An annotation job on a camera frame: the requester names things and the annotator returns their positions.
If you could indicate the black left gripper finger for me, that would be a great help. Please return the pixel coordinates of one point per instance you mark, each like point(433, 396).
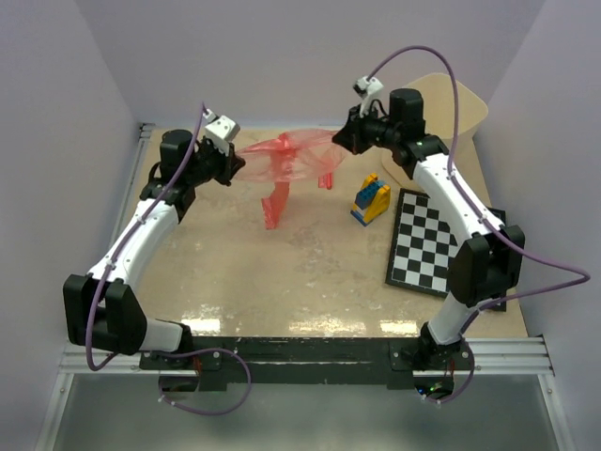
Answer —
point(227, 175)
point(234, 161)

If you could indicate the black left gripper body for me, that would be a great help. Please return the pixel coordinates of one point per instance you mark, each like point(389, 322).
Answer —
point(209, 164)

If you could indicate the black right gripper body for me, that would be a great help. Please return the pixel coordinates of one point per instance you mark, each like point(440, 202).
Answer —
point(376, 132)

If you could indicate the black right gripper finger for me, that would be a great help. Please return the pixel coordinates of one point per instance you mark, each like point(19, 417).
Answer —
point(348, 140)
point(355, 120)

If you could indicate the red plastic trash bag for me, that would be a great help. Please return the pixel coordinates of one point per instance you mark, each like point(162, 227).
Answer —
point(291, 156)

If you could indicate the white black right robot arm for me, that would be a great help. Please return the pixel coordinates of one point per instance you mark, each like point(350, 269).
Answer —
point(488, 260)

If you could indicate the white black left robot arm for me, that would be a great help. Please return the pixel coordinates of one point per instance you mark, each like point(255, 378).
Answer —
point(102, 311)

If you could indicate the cream plastic trash bin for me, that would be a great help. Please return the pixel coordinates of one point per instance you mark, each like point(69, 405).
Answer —
point(437, 92)

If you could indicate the yellow blue toy block stack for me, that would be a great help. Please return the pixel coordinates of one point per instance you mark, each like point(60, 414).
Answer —
point(371, 200)

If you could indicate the black white checkerboard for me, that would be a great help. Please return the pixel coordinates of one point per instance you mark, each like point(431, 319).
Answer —
point(422, 246)

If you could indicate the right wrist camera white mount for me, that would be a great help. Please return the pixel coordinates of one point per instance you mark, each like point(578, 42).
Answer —
point(369, 90)

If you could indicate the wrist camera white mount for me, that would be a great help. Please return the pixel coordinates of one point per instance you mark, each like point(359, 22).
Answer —
point(220, 131)
point(369, 90)

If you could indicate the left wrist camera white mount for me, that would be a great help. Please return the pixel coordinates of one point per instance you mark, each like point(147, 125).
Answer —
point(220, 131)

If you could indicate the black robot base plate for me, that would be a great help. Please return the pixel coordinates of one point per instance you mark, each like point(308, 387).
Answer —
point(395, 363)

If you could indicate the aluminium frame rail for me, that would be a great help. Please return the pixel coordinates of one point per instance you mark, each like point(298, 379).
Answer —
point(318, 275)

